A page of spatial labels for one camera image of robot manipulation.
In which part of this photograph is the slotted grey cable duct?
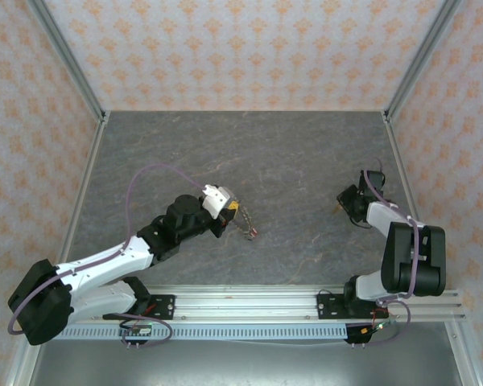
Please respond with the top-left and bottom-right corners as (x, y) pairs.
(62, 324), (349, 342)

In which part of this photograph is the aluminium corner post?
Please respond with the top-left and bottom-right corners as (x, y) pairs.
(27, 0), (108, 124)
(382, 0), (464, 121)

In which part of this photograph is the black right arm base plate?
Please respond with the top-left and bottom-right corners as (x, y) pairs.
(316, 293), (391, 321)

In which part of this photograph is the aluminium frame leg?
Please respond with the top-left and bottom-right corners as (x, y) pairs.
(444, 321), (483, 386)
(6, 343), (37, 386)

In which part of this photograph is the metal keyring disc with rings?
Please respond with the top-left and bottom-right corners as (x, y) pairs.
(233, 203), (259, 242)

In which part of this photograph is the small controller circuit board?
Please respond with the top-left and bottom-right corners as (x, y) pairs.
(118, 321), (153, 338)
(357, 319), (398, 337)

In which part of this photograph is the grey metal shelf sheet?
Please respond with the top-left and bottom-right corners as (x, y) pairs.
(27, 339), (464, 386)

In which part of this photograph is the aluminium side rail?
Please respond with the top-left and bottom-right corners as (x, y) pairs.
(58, 112), (110, 262)
(382, 112), (444, 290)

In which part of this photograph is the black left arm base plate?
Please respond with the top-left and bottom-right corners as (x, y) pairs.
(104, 294), (176, 321)

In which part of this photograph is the red black power wire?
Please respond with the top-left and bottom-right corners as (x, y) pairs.
(360, 301), (391, 335)
(118, 303), (162, 326)

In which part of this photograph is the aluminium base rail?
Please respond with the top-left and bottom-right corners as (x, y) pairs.
(68, 284), (468, 322)

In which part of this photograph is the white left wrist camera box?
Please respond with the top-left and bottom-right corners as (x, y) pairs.
(200, 183), (233, 220)

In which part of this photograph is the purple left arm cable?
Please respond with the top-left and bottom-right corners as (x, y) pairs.
(8, 162), (208, 350)

